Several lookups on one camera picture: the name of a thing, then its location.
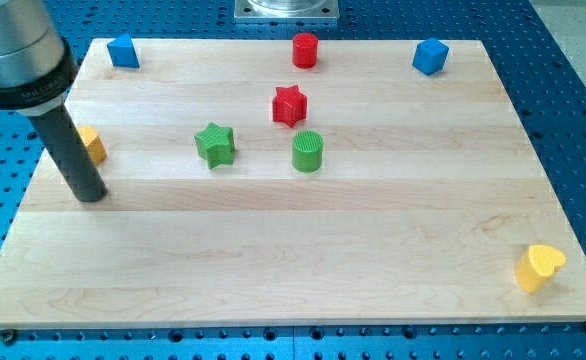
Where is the light wooden board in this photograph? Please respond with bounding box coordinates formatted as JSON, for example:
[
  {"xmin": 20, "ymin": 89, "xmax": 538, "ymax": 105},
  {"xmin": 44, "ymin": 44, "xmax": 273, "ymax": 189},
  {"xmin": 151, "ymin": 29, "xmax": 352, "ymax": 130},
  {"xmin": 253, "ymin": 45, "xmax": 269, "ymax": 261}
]
[{"xmin": 0, "ymin": 39, "xmax": 586, "ymax": 329}]

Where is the yellow heart block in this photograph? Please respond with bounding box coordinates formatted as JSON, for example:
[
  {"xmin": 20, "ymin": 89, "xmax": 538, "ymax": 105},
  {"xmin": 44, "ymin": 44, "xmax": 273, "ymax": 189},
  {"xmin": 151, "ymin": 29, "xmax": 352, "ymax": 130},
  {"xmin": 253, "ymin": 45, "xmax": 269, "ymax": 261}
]
[{"xmin": 515, "ymin": 244, "xmax": 567, "ymax": 293}]

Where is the left board clamp screw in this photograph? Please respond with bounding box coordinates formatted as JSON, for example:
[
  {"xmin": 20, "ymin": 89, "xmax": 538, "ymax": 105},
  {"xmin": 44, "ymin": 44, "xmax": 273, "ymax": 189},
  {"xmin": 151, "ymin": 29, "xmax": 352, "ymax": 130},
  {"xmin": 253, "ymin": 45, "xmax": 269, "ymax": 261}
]
[{"xmin": 0, "ymin": 329, "xmax": 17, "ymax": 346}]

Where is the green cylinder block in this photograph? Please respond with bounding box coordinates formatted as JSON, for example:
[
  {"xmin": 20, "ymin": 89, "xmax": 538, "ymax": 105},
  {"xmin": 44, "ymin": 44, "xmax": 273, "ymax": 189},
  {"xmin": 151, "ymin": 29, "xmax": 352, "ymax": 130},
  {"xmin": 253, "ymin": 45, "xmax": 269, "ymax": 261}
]
[{"xmin": 292, "ymin": 130, "xmax": 324, "ymax": 172}]

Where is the red star block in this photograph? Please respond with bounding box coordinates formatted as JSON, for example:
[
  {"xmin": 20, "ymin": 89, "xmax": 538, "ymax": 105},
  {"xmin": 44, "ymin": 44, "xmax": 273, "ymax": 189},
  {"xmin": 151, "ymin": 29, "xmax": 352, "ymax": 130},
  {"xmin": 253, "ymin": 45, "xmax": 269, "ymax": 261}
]
[{"xmin": 272, "ymin": 85, "xmax": 308, "ymax": 128}]

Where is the green star block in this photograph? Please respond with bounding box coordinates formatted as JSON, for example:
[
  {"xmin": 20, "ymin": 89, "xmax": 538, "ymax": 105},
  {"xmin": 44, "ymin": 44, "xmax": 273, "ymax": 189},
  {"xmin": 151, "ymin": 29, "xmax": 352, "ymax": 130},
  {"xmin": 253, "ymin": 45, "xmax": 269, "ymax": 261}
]
[{"xmin": 195, "ymin": 123, "xmax": 235, "ymax": 169}]

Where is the red cylinder block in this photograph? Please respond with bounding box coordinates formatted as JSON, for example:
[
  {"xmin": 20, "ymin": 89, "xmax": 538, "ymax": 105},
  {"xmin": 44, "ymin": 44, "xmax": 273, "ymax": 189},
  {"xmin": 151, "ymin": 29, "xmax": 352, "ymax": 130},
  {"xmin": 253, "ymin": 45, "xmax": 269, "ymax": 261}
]
[{"xmin": 292, "ymin": 33, "xmax": 319, "ymax": 69}]

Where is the blue cube block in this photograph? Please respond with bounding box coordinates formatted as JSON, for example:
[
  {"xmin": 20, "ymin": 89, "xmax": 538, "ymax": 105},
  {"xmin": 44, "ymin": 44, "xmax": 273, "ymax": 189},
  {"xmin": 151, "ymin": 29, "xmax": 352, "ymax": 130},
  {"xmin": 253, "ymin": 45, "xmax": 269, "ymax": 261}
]
[{"xmin": 412, "ymin": 38, "xmax": 449, "ymax": 76}]

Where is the yellow block at left edge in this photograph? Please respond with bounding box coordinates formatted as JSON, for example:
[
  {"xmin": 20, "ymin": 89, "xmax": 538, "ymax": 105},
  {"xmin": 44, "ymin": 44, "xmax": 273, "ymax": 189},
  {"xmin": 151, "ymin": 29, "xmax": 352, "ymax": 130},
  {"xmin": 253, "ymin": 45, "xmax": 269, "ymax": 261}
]
[{"xmin": 77, "ymin": 125, "xmax": 107, "ymax": 165}]

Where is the blue triangle block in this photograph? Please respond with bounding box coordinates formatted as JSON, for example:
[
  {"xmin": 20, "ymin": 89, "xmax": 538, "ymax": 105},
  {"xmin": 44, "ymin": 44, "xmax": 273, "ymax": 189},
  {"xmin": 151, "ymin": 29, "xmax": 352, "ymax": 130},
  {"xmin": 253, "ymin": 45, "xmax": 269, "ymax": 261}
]
[{"xmin": 107, "ymin": 33, "xmax": 140, "ymax": 68}]

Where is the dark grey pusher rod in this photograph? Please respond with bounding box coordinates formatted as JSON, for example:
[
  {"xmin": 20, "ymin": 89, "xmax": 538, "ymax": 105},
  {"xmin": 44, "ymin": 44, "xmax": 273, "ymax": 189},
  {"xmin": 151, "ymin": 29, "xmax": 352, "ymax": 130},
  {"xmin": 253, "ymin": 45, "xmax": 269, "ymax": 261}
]
[{"xmin": 29, "ymin": 105, "xmax": 107, "ymax": 202}]

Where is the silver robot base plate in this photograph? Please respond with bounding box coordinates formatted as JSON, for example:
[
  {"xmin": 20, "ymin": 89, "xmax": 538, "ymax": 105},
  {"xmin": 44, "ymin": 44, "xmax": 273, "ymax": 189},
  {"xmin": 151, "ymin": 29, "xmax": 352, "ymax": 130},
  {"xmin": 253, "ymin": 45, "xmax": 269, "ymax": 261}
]
[{"xmin": 234, "ymin": 0, "xmax": 340, "ymax": 20}]

